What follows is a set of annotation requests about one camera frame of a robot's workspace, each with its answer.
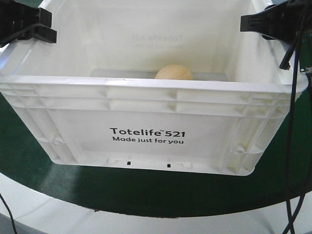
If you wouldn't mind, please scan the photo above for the black cable left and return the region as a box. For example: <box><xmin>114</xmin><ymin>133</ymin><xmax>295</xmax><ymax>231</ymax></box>
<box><xmin>0</xmin><ymin>192</ymin><xmax>18</xmax><ymax>234</ymax></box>

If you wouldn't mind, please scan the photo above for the white Totelife plastic crate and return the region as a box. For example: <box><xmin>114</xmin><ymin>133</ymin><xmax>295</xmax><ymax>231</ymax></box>
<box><xmin>0</xmin><ymin>0</ymin><xmax>292</xmax><ymax>176</ymax></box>

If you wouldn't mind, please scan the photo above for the green circuit board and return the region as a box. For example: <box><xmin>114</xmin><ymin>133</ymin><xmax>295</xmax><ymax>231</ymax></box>
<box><xmin>299</xmin><ymin>30</ymin><xmax>312</xmax><ymax>74</ymax></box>

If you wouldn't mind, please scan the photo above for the cream tennis ball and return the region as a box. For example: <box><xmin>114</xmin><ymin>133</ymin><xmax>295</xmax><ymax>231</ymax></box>
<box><xmin>155</xmin><ymin>64</ymin><xmax>193</xmax><ymax>80</ymax></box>

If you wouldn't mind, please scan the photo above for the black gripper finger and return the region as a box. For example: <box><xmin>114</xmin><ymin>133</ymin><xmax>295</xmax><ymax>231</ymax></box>
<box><xmin>0</xmin><ymin>26</ymin><xmax>57</xmax><ymax>48</ymax></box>
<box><xmin>0</xmin><ymin>0</ymin><xmax>52</xmax><ymax>37</ymax></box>
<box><xmin>240</xmin><ymin>2</ymin><xmax>299</xmax><ymax>40</ymax></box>

